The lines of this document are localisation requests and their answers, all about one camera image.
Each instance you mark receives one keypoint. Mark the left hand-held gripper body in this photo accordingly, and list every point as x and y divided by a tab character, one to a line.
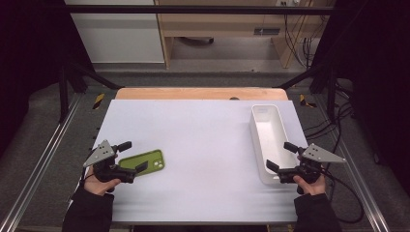
108	172

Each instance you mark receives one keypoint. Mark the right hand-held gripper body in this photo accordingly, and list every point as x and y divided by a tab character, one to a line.
309	170

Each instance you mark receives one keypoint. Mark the green phone case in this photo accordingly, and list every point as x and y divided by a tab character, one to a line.
146	160

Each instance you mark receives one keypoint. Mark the white plastic bin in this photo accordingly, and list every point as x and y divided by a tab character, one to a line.
270	135

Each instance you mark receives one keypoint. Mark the person's left hand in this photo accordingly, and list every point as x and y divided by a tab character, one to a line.
98	187

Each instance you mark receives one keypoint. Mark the person's right hand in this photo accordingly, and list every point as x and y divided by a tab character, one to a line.
312	189

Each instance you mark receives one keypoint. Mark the white table sheet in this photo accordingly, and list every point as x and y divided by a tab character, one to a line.
199	145

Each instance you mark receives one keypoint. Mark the black curtain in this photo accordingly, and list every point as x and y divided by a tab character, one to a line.
29	64
377	80

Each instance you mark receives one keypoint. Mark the white cabinet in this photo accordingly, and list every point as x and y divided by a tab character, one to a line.
119	35

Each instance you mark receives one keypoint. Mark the grey power strip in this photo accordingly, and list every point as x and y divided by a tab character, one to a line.
266	31

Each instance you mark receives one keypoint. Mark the wooden desk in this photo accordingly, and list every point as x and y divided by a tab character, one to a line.
222	22

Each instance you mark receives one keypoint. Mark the aluminium rail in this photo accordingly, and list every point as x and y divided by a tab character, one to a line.
361	180
38	164

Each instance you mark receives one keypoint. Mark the black horizontal frame bar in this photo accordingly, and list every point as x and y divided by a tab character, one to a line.
193	9

